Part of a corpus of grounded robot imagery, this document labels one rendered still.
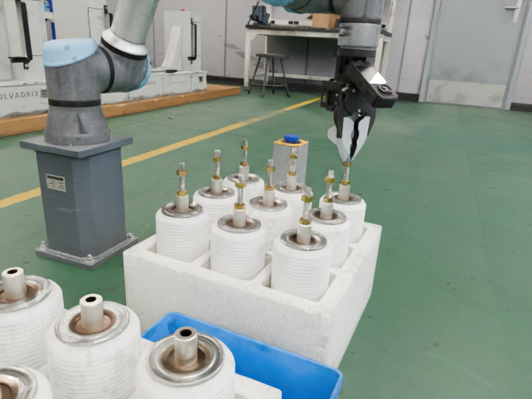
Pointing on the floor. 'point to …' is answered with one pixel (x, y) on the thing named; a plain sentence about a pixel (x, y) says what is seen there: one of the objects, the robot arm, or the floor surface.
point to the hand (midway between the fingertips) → (350, 155)
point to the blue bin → (261, 360)
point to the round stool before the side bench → (272, 73)
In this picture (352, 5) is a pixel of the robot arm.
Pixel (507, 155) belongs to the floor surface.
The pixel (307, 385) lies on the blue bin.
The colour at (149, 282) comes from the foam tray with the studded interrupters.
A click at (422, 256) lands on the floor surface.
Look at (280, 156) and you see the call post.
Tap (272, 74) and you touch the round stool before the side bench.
